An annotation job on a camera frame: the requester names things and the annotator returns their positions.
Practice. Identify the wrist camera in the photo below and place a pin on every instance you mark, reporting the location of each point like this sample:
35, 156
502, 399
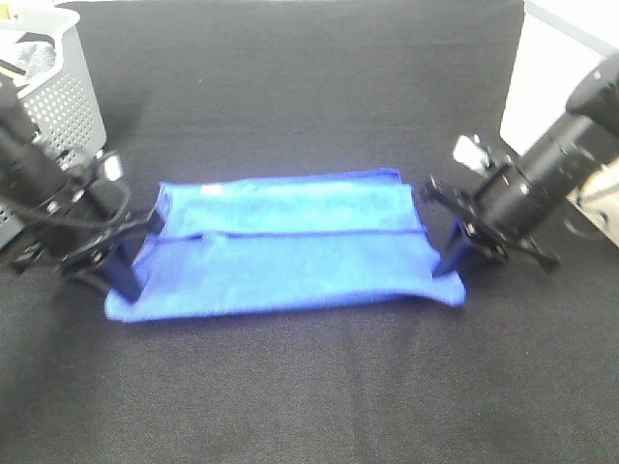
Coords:
469, 152
109, 166

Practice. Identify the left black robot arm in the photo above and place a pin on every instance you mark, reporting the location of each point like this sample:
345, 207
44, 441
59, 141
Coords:
76, 220

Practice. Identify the grey cloth in basket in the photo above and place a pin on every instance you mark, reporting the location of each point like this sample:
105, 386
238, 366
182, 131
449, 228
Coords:
35, 58

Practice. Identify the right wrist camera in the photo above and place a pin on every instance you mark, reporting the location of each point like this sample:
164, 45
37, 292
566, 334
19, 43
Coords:
469, 152

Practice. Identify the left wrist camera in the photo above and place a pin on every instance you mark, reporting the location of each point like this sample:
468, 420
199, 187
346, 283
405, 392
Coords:
109, 166

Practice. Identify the white plastic storage crate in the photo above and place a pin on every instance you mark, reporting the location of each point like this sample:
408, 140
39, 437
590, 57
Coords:
559, 43

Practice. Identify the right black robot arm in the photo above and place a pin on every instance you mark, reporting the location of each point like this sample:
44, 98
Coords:
576, 146

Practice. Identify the grey perforated plastic basket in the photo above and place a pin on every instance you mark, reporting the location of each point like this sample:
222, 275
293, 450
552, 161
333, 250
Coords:
58, 117

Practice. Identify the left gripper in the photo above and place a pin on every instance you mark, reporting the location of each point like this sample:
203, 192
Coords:
77, 224

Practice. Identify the blue microfiber towel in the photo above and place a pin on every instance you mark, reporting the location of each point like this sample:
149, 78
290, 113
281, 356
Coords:
268, 244

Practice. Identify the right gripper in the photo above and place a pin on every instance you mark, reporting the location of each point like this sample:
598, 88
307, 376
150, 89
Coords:
475, 240

